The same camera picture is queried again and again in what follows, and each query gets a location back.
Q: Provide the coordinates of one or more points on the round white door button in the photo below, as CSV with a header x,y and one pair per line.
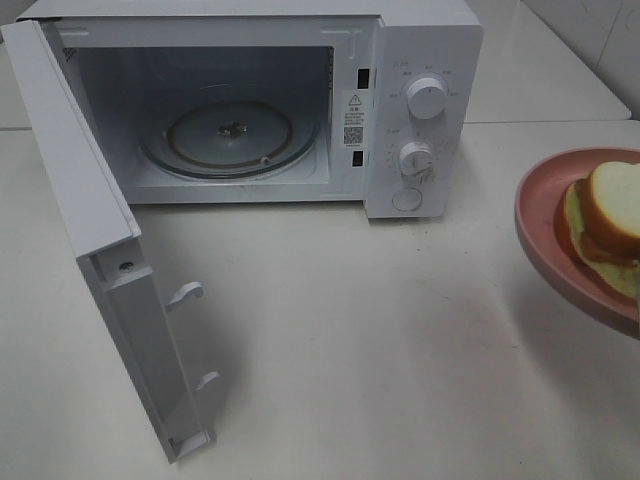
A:
x,y
407,199

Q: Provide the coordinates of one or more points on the white microwave knob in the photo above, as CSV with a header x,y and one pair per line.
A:
x,y
426,96
415,159

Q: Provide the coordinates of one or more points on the white microwave door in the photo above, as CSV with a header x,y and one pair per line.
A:
x,y
104,234

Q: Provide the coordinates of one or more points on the pink plate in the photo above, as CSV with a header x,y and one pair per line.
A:
x,y
537,198

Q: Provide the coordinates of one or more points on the sandwich with lettuce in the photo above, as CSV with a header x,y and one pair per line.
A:
x,y
597,224

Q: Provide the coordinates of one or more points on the glass microwave turntable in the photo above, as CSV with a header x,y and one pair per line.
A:
x,y
225,132

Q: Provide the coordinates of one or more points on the white microwave oven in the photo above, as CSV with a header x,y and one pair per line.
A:
x,y
359,55

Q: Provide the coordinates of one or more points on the white neighbouring table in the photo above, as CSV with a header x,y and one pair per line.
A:
x,y
526,73

